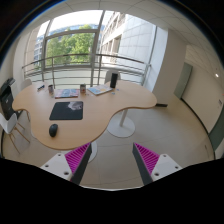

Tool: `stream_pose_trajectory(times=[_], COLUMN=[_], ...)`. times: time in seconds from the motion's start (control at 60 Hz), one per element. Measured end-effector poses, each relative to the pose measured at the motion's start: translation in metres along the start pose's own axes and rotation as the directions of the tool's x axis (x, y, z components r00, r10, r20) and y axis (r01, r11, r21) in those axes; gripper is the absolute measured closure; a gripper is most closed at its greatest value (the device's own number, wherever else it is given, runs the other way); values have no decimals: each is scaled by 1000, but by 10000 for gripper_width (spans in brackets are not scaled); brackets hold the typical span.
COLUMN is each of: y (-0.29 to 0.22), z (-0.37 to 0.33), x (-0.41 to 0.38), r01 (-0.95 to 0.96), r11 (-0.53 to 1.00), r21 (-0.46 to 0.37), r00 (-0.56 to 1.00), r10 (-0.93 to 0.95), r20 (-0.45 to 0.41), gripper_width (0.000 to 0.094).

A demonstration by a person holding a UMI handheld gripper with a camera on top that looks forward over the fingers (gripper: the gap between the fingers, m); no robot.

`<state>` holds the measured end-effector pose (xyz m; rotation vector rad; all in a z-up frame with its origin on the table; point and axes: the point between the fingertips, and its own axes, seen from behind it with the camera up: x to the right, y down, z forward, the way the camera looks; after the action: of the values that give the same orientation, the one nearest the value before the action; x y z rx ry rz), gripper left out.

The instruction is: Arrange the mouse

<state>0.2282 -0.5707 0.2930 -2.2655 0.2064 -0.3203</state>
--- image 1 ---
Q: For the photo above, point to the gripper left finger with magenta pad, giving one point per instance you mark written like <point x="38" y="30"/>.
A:
<point x="70" y="166"/>

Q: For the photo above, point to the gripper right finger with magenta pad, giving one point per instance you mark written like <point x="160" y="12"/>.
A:
<point x="153" y="166"/>

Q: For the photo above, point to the black computer mouse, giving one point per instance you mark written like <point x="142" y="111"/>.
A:
<point x="53" y="130"/>

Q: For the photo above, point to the black mouse pad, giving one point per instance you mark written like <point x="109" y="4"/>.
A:
<point x="67" y="111"/>

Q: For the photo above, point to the curved wooden table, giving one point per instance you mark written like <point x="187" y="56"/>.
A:
<point x="97" y="113"/>

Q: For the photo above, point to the white wooden chair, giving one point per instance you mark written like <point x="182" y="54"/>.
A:
<point x="10" y="125"/>

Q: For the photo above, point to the small patterned cup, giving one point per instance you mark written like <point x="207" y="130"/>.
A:
<point x="83" y="88"/>

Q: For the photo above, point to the dark mug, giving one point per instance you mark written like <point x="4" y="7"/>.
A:
<point x="51" y="89"/>

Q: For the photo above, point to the light blue book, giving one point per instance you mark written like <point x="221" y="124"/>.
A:
<point x="100" y="89"/>

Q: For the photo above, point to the small dark object on table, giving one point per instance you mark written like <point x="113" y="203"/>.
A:
<point x="41" y="87"/>

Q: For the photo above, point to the grey-green door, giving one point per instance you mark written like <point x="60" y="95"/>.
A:
<point x="183" y="80"/>

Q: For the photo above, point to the black speaker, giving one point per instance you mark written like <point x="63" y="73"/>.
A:
<point x="114" y="78"/>

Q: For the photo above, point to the metal balcony railing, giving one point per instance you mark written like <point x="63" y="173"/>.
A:
<point x="62" y="72"/>

